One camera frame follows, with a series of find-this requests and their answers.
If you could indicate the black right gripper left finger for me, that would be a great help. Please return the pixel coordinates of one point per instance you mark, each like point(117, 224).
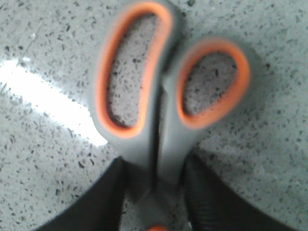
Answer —
point(99, 209)

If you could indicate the grey orange scissors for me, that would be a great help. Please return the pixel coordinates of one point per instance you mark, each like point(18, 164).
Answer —
point(155, 147)

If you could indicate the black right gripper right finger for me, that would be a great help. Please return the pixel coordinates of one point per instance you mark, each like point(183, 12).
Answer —
point(213, 206)

